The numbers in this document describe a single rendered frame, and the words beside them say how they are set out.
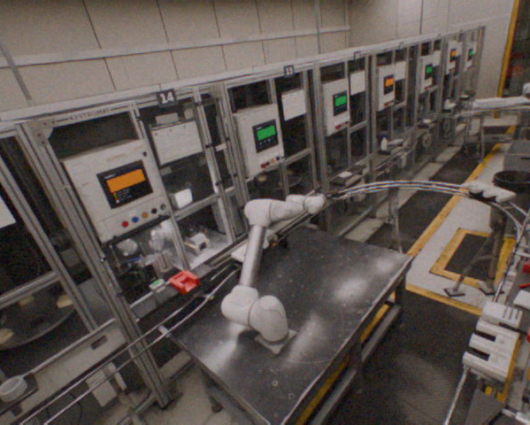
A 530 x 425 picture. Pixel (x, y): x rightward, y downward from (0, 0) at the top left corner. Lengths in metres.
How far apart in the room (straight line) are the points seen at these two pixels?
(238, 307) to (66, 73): 4.49
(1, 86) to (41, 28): 0.92
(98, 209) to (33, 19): 4.02
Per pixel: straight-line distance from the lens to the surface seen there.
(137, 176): 1.84
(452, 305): 3.13
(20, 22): 5.52
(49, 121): 1.75
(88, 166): 1.78
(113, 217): 1.86
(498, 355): 1.68
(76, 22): 5.70
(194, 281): 2.02
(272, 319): 1.69
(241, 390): 1.74
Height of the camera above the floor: 2.08
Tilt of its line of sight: 26 degrees down
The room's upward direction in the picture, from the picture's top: 11 degrees counter-clockwise
